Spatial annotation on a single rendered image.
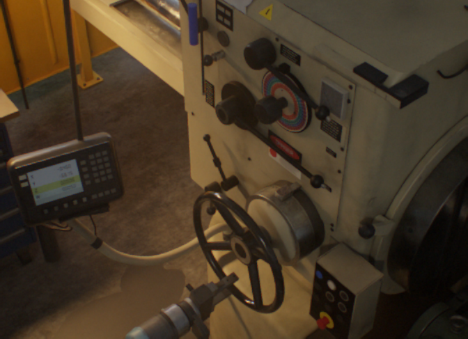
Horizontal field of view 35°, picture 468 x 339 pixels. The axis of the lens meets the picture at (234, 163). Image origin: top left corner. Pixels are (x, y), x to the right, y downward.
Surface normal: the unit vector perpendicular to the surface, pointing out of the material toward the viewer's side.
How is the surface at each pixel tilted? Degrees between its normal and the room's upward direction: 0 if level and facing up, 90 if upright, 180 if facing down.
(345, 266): 0
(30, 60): 90
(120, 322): 0
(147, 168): 0
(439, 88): 90
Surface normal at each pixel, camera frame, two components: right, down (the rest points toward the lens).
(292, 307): 0.00, -0.73
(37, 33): 0.64, 0.52
